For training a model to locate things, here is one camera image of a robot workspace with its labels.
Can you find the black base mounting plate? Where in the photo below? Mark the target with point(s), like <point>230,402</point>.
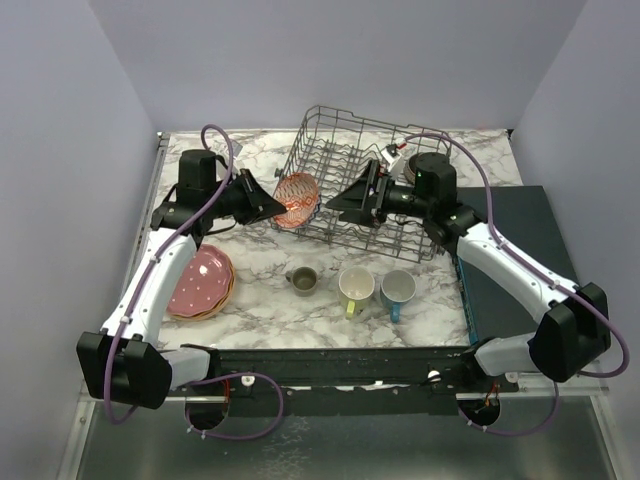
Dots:
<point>351,382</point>

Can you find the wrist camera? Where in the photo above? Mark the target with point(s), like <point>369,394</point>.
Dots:
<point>394,162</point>
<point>236,151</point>

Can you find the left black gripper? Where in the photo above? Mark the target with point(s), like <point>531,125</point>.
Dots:
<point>261,201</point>

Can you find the dark brown patterned bowl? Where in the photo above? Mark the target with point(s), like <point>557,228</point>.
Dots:
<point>409,170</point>

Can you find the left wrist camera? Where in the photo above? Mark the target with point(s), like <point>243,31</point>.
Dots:
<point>236,151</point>

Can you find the small grey mug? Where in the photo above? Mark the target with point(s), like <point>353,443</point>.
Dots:
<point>303,281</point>

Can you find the pink dotted plate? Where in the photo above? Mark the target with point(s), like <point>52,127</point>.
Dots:
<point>208,259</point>

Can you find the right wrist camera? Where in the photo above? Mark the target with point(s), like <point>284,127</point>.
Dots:
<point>394,162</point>

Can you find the tan plate under pink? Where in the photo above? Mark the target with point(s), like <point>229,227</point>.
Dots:
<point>220,310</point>

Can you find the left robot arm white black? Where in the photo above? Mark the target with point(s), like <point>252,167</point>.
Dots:
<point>121,362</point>

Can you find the blue mug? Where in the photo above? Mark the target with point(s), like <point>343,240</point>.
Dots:
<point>397,288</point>

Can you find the grey wire dish rack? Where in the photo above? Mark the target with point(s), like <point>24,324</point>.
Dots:
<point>354,160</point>

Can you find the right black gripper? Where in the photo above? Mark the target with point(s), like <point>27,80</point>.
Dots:
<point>356,199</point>

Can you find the red blue patterned bowl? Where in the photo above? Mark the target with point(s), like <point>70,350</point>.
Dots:
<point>300,195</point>

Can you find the yellow cream mug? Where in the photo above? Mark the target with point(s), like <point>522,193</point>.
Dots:
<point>356,286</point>

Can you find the dark blue box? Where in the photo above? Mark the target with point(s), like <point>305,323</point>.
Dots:
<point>524,215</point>

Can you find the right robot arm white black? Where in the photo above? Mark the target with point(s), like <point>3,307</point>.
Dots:
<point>571,332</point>

